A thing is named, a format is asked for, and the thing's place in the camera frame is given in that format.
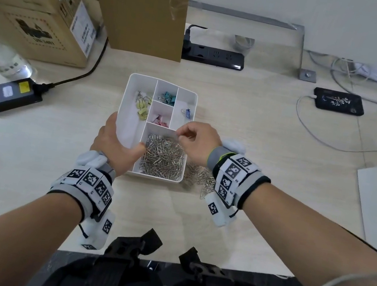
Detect person's right hand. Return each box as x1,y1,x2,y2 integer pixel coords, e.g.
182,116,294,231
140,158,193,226
171,118,225,170

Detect person's left hand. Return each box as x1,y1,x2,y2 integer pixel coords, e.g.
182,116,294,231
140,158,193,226
86,108,153,182

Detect white compartment organizer tray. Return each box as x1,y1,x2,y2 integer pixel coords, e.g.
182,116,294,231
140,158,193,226
107,71,201,185

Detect pile of silver paper clips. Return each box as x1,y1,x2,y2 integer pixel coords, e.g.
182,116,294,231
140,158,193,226
136,132,223,202

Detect bunch of pink binder clips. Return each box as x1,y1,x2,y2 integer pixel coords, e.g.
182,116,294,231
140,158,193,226
151,113,171,128

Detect bunch of yellow binder clips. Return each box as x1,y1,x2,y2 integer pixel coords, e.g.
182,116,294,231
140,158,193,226
132,90,154,122

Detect bunch of blue binder clips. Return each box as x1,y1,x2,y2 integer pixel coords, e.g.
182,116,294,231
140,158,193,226
156,90,178,106

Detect person's right forearm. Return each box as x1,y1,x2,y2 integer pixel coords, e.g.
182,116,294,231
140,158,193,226
231,180,377,286

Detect person's left forearm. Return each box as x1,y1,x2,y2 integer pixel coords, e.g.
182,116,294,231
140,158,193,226
0,183,88,286

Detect white left wrist pod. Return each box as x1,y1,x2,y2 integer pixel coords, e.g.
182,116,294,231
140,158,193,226
75,148,110,172

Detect gray left wrist marker band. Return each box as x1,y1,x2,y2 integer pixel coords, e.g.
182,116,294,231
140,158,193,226
43,154,119,228

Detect gray wrist marker band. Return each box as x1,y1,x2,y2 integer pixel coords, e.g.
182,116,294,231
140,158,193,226
43,154,119,228
200,144,276,215

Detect gray right wrist marker band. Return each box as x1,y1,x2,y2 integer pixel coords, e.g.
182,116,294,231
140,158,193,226
200,144,276,215

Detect black power strip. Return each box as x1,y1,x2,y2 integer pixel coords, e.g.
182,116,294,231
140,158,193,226
180,42,247,72

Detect black power plug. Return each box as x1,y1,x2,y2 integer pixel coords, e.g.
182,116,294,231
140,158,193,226
182,23,208,53

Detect clear tape roll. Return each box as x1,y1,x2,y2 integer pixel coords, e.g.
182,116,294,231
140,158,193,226
232,35,256,53

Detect black power adapter brick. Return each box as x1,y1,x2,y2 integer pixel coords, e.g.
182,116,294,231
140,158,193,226
0,73,47,123

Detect black chest harness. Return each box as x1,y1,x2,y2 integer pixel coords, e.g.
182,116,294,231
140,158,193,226
38,211,360,286

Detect glass bottle with steel lid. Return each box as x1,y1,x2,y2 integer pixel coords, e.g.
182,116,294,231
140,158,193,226
0,41,41,83

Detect black smartphone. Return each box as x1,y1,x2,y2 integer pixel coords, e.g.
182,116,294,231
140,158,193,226
311,86,367,117

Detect flat brown cardboard sheet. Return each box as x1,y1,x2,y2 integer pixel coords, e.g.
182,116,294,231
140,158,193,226
63,0,191,63

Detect white desk divider panel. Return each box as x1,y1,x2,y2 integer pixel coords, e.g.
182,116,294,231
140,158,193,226
182,0,377,69

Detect white right wrist camera block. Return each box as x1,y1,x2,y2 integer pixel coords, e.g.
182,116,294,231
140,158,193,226
200,191,240,230

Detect white wrist camera block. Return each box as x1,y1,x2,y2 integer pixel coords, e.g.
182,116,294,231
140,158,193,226
200,191,240,230
75,204,117,254

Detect black adapter cable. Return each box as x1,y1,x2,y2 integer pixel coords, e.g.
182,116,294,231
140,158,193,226
35,27,109,103

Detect white left wrist camera block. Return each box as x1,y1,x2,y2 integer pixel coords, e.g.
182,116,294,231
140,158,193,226
75,204,117,254

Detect white charging cable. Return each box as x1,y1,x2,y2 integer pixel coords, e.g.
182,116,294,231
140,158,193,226
289,93,377,158

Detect gray metal divider bracket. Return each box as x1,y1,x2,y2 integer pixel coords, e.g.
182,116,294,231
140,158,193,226
179,0,327,84

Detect bundle of white cables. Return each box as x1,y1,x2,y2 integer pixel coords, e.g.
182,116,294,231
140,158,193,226
301,51,377,107

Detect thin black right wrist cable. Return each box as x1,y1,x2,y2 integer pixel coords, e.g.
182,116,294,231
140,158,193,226
335,226,377,262

